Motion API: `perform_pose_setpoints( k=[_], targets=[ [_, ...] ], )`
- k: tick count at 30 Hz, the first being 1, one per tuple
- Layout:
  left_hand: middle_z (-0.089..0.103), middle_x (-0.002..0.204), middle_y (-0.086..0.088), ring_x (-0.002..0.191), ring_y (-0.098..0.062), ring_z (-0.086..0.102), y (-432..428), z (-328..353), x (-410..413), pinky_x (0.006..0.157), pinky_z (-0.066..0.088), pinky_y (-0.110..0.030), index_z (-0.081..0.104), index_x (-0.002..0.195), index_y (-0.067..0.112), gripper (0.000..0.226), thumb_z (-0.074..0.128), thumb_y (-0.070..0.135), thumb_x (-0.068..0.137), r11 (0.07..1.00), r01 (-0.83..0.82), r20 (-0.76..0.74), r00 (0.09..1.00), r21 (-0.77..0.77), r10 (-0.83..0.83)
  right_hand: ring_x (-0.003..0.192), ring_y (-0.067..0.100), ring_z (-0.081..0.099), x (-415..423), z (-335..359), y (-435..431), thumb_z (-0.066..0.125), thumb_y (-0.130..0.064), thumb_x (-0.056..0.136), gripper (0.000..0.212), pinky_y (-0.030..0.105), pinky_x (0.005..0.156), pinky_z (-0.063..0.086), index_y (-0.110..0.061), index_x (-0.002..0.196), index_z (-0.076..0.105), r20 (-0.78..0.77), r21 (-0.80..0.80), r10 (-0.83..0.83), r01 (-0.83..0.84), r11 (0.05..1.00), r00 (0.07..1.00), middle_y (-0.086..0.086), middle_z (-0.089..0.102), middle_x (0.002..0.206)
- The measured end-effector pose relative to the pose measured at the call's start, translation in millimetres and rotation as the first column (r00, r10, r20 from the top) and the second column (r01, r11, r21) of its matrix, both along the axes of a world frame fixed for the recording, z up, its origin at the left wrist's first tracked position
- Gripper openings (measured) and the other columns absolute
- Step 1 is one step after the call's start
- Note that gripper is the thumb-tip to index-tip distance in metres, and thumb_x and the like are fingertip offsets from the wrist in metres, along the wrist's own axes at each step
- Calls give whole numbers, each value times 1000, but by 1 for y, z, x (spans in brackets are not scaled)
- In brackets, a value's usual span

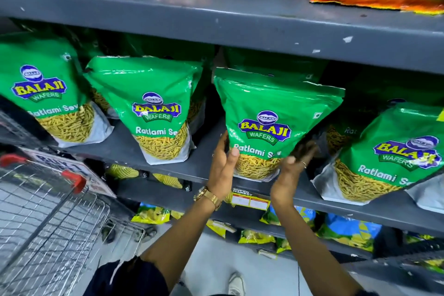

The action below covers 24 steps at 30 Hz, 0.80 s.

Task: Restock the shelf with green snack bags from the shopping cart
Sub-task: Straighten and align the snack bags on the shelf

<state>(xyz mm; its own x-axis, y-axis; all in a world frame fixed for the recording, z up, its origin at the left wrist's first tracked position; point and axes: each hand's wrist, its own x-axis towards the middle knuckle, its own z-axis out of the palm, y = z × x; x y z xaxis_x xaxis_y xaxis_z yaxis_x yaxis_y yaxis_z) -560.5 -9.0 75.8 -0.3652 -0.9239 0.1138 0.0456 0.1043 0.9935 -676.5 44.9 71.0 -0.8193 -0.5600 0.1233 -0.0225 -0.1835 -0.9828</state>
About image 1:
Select dark shirt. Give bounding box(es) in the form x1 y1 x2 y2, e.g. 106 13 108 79
83 256 171 296

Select green snack packet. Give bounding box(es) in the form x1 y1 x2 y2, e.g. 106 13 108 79
213 67 346 182

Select white shoe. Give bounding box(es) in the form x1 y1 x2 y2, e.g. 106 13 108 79
228 272 246 296

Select row of yellow blue packets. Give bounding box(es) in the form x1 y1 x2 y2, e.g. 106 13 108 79
131 202 444 274

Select person's left hand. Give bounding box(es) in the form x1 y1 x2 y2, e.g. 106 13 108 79
207 131 241 203

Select row of green packets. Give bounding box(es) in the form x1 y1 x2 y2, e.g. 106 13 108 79
0 20 444 215

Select yellow price label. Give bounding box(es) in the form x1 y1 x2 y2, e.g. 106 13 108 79
230 188 271 212

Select person's left forearm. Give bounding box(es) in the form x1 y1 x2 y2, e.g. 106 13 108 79
139 198 222 292

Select yellow striped packet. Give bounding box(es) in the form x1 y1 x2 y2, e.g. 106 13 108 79
152 173 184 189
105 163 140 180

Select grey metal shelf rack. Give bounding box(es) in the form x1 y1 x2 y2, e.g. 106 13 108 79
0 0 444 296

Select white printed cart sign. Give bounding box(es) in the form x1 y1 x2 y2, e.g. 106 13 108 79
21 148 117 199

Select person's right forearm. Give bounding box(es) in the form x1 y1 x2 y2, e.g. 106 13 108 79
273 200 365 296

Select person's right hand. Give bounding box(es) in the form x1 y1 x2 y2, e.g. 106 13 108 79
270 140 319 207

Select wire shopping cart red handle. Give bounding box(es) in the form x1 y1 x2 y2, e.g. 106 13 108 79
0 110 146 296

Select gold wristwatch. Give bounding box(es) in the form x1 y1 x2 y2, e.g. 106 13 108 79
193 186 222 212

